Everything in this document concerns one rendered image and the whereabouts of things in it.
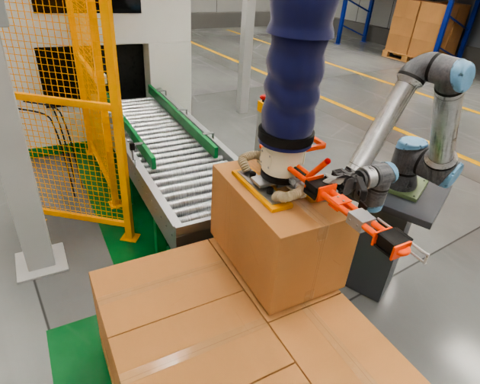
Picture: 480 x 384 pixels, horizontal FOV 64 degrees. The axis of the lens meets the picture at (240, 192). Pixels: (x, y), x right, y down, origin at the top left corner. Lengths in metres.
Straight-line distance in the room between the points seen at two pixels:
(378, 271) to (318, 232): 1.12
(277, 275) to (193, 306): 0.41
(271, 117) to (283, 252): 0.50
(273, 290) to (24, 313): 1.57
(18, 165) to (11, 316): 0.85
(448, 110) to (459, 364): 1.41
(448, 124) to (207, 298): 1.28
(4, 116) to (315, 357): 1.87
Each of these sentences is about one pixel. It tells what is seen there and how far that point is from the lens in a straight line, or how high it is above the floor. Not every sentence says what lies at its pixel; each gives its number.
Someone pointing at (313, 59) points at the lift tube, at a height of 1.53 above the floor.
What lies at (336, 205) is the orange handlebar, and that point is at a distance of 1.37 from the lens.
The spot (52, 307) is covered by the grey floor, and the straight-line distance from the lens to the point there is 2.60.
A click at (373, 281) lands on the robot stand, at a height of 0.14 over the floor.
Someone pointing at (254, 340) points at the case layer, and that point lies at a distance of 1.62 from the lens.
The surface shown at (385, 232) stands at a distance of 1.27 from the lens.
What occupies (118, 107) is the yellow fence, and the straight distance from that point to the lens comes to 2.47.
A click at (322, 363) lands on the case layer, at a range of 1.61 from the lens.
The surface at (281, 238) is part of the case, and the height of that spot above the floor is 0.98.
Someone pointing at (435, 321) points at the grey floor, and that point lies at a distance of 2.75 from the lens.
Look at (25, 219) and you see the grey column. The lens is 2.62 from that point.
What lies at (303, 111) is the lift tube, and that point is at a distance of 1.46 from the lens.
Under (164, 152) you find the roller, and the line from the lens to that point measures 2.98.
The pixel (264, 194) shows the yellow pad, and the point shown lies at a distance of 1.57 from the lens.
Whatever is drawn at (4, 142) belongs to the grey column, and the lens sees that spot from 2.39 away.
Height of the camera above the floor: 1.82
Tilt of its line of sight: 31 degrees down
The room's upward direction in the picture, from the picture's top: 4 degrees clockwise
